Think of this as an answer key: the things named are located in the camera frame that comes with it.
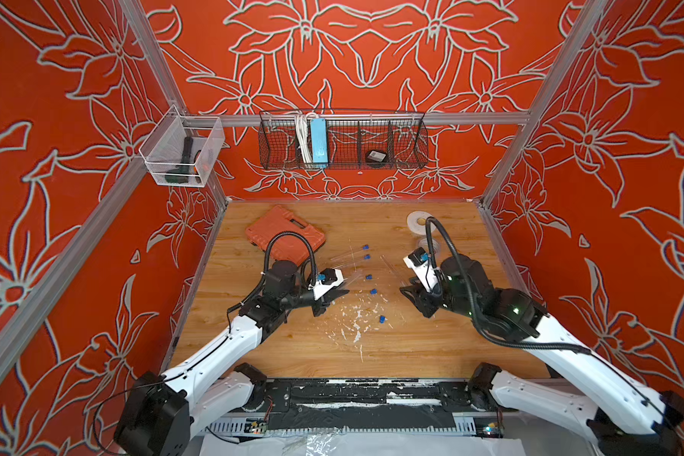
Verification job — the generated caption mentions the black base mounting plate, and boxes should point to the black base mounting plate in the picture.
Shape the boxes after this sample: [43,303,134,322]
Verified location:
[258,378,508,437]

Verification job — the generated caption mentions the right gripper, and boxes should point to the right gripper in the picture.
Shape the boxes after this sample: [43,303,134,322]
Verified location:
[396,272,479,321]

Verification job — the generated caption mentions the white cable bundle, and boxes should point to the white cable bundle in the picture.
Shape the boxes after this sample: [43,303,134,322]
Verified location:
[294,113,314,165]

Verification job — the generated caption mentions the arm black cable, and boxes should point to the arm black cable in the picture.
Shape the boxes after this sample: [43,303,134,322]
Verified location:
[424,215,671,446]
[90,230,318,446]

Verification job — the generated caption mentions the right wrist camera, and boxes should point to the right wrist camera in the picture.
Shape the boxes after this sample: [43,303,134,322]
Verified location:
[404,247,438,293]

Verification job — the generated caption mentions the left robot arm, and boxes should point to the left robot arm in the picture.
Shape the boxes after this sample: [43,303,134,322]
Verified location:
[113,260,347,455]

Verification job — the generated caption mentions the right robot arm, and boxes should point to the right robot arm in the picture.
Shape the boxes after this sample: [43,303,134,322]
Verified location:
[400,248,684,455]

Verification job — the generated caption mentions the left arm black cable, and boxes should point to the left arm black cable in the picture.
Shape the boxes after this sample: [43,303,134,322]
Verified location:
[90,230,318,446]

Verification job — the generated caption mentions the clear packing tape roll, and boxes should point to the clear packing tape roll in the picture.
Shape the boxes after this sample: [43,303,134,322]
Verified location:
[417,237,441,255]

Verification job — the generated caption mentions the white foam tape roll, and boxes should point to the white foam tape roll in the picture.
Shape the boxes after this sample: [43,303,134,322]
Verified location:
[406,211,431,236]

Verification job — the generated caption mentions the dark green tool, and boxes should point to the dark green tool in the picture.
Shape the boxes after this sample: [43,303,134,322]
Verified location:
[165,136,194,184]

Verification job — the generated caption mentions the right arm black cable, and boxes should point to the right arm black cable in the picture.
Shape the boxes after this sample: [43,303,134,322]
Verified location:
[424,215,671,446]

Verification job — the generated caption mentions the black wire basket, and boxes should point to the black wire basket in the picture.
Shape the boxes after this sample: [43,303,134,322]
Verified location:
[258,108,429,171]

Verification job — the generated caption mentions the light blue box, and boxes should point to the light blue box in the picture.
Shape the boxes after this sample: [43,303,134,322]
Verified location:
[310,118,329,168]

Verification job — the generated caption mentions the orange plastic tool case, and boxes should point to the orange plastic tool case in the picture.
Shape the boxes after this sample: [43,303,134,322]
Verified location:
[245,205,326,266]

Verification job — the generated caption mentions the clear acrylic wall box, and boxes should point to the clear acrylic wall box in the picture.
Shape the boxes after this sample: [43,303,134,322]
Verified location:
[139,106,225,188]

